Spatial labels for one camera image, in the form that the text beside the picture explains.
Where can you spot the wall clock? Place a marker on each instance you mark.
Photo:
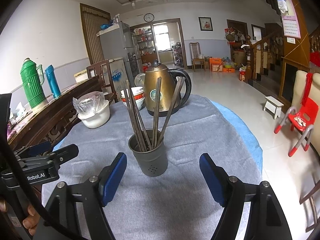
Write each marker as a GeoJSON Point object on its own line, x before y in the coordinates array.
{"type": "Point", "coordinates": [149, 17]}

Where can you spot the red child chair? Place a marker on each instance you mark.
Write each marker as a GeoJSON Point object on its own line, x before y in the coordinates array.
{"type": "Point", "coordinates": [304, 111]}

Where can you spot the white small stool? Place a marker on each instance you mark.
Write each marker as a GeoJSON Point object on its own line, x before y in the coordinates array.
{"type": "Point", "coordinates": [273, 105]}

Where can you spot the framed wall picture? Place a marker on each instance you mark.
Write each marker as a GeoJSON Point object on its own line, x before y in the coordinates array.
{"type": "Point", "coordinates": [205, 24]}

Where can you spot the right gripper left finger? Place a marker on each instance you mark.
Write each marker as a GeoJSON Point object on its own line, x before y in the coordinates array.
{"type": "Point", "coordinates": [110, 178]}

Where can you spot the wooden chair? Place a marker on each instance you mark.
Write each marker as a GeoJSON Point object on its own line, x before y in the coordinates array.
{"type": "Point", "coordinates": [197, 59]}

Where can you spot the person left hand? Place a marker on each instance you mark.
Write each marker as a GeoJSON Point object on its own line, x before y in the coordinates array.
{"type": "Point", "coordinates": [32, 220]}

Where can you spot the grey metal utensil holder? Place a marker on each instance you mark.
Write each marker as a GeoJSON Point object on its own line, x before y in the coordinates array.
{"type": "Point", "coordinates": [152, 163]}

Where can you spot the wall calendar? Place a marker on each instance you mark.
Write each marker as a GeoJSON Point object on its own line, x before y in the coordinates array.
{"type": "Point", "coordinates": [289, 18]}

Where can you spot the dark carved wooden bench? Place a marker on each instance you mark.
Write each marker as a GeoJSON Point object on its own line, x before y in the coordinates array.
{"type": "Point", "coordinates": [54, 121]}

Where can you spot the white electric fan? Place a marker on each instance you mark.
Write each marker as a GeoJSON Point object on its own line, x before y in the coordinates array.
{"type": "Point", "coordinates": [139, 80]}

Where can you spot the gold electric kettle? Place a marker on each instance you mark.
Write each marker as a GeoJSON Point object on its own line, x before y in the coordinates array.
{"type": "Point", "coordinates": [168, 84]}

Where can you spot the grey table cloth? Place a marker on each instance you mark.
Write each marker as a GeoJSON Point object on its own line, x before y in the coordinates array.
{"type": "Point", "coordinates": [177, 204]}

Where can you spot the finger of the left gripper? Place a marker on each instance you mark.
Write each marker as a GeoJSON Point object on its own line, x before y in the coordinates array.
{"type": "Point", "coordinates": [50, 158]}
{"type": "Point", "coordinates": [32, 151]}

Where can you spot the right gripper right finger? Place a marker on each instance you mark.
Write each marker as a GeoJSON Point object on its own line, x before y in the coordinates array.
{"type": "Point", "coordinates": [216, 179]}

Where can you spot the white chest freezer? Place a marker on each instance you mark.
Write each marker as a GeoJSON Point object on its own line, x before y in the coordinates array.
{"type": "Point", "coordinates": [109, 74]}

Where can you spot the clear plastic bag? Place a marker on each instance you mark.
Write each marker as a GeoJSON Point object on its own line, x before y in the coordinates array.
{"type": "Point", "coordinates": [89, 103]}

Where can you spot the green thermos jug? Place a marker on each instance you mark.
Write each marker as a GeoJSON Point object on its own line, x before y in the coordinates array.
{"type": "Point", "coordinates": [33, 78]}

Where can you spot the blue thermos bottle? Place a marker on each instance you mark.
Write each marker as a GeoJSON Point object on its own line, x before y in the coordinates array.
{"type": "Point", "coordinates": [52, 82]}

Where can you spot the white plastic basin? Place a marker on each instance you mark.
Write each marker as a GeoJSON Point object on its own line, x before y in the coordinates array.
{"type": "Point", "coordinates": [97, 119]}

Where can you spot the grey refrigerator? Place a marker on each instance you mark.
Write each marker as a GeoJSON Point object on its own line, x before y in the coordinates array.
{"type": "Point", "coordinates": [118, 41]}

